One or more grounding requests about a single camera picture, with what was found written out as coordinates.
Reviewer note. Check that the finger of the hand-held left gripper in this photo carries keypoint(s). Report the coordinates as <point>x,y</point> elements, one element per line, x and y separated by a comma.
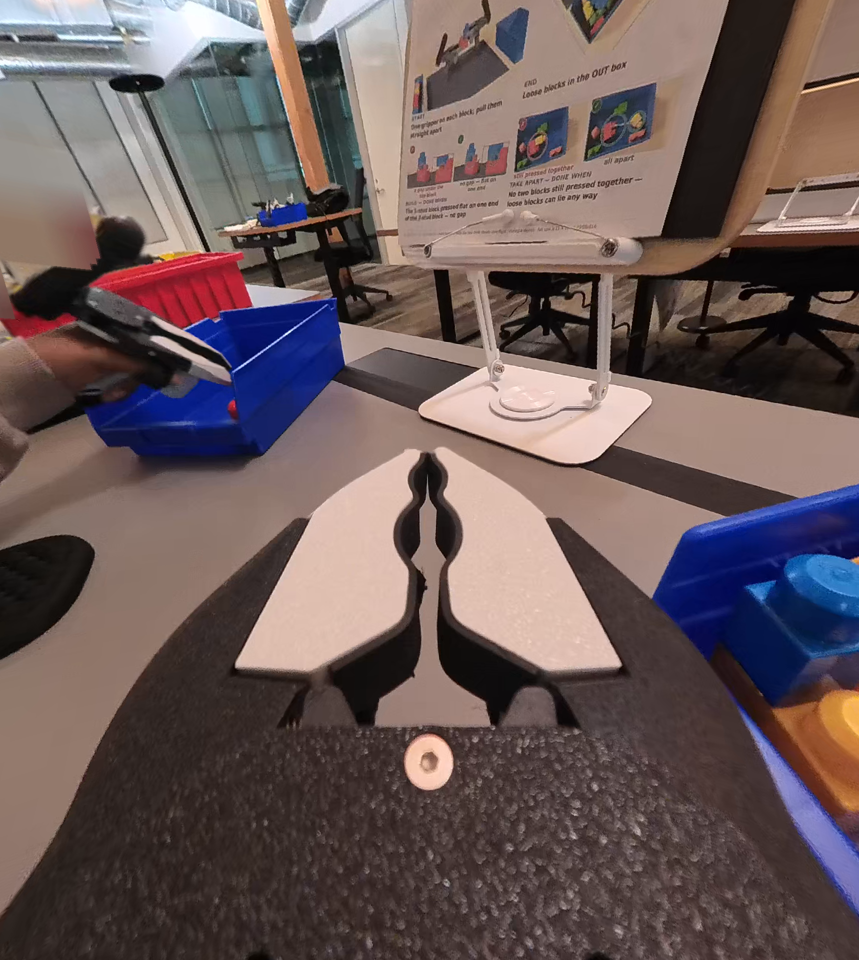
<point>189,358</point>

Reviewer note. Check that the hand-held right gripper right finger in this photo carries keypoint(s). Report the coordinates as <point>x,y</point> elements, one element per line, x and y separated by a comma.
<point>527,592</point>

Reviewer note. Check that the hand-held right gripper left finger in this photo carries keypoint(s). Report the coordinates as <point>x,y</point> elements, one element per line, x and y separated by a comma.
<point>324,592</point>

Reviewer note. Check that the blue plastic bin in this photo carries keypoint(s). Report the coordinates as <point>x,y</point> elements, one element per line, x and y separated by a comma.
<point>294,375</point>
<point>283,216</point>
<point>714,547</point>

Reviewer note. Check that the blue single-stud toy block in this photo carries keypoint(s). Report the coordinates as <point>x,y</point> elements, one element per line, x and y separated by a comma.
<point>797,645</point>

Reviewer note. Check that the person's left hand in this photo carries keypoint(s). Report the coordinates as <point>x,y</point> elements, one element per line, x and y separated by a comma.
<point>77,356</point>

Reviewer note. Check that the red ribbed plastic bin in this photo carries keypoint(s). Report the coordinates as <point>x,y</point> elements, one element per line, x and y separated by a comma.
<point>189,289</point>

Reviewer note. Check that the black bag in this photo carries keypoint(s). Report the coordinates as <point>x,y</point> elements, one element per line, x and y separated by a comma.
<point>327,201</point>

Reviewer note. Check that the black floor lamp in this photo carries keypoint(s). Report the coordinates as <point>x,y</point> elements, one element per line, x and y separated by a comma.
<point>137,81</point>

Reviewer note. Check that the wooden pillar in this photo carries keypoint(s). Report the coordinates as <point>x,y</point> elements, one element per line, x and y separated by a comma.
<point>291,90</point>

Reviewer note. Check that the black pad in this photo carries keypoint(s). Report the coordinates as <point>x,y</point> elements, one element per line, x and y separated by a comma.
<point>2,592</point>

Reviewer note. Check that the printed instruction sheet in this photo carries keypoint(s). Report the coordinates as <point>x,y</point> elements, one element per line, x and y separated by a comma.
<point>549,112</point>

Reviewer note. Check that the small clear stand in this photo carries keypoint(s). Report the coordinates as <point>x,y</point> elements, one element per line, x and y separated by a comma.
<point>812,221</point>

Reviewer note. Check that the small wooden display board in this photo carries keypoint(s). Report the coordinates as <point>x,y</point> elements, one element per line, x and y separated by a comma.
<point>849,127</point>

